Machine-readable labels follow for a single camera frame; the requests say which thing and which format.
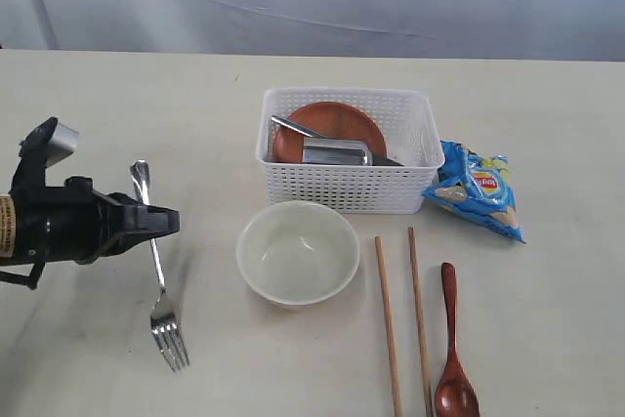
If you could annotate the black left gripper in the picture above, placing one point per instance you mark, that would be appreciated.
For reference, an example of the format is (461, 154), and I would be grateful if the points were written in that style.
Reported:
(87, 224)

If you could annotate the stainless steel fork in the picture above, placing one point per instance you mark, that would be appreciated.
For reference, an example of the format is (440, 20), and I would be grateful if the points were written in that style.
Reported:
(164, 326)

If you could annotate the speckled beige ceramic bowl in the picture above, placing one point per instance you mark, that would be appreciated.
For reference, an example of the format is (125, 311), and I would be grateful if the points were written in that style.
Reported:
(297, 254)

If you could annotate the wooden chopstick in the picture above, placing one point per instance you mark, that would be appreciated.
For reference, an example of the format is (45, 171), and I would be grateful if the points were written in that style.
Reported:
(389, 326)
(421, 325)

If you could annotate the blue potato chips bag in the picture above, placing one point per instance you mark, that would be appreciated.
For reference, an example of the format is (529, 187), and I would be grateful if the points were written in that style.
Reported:
(477, 189)

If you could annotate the brown wooden handled spoon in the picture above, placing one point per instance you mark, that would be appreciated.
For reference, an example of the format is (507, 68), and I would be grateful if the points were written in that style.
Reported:
(455, 395)

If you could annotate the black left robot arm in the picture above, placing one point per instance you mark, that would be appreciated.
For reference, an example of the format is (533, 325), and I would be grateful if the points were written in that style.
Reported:
(25, 214)

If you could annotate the stainless steel cup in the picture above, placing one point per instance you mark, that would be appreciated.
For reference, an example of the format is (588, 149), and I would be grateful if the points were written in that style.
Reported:
(325, 151)

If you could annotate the terracotta brown plate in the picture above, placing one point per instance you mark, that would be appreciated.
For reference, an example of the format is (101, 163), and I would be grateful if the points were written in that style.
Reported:
(330, 119)

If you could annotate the white perforated plastic basket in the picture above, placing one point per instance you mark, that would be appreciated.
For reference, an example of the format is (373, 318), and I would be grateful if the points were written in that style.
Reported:
(407, 124)

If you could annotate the grey backdrop curtain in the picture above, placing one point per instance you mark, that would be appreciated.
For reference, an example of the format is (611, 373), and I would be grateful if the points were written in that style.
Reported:
(584, 30)

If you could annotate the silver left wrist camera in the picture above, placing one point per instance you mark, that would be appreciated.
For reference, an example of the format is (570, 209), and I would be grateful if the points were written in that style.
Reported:
(46, 145)

